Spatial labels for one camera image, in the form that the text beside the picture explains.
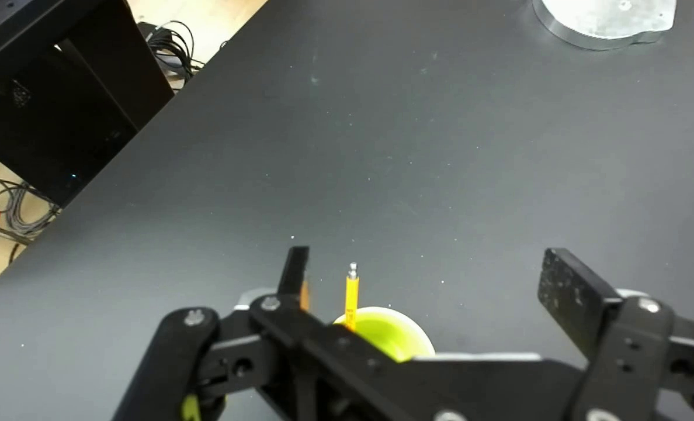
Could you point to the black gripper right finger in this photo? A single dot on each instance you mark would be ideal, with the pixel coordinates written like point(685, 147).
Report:
point(635, 342)

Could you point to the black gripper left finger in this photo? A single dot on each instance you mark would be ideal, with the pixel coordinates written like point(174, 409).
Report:
point(182, 357)

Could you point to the yellow-green mug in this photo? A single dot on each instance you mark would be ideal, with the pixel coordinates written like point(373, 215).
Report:
point(385, 331)

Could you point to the black cabinet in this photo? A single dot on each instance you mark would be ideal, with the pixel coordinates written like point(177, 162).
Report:
point(49, 100)

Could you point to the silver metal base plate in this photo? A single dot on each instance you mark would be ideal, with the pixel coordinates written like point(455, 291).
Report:
point(604, 18)

